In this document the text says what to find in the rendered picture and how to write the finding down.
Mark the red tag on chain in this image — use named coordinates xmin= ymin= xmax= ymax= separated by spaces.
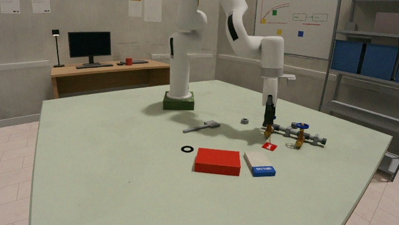
xmin=262 ymin=141 xmax=277 ymax=151

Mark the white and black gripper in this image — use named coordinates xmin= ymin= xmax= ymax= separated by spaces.
xmin=261 ymin=75 xmax=280 ymax=125

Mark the red rectangular block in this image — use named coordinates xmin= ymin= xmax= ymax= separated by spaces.
xmin=194 ymin=148 xmax=241 ymax=176

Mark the grey pipe manifold with two blue valves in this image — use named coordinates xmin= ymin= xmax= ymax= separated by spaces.
xmin=262 ymin=122 xmax=327 ymax=147

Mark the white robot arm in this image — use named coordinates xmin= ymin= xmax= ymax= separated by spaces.
xmin=167 ymin=0 xmax=296 ymax=100

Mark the grey hex nut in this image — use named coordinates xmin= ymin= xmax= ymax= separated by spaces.
xmin=241 ymin=118 xmax=249 ymax=124

